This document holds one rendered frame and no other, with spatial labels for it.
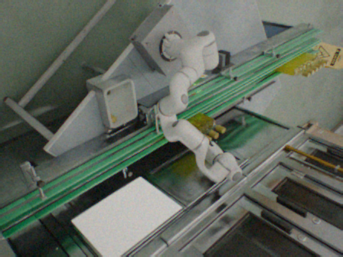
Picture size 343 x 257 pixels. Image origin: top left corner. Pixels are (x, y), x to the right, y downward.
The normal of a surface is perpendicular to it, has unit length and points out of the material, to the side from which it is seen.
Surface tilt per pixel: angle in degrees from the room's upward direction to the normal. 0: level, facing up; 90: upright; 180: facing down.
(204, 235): 90
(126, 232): 90
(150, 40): 5
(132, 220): 90
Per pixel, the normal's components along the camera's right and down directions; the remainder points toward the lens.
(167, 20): 0.62, 0.36
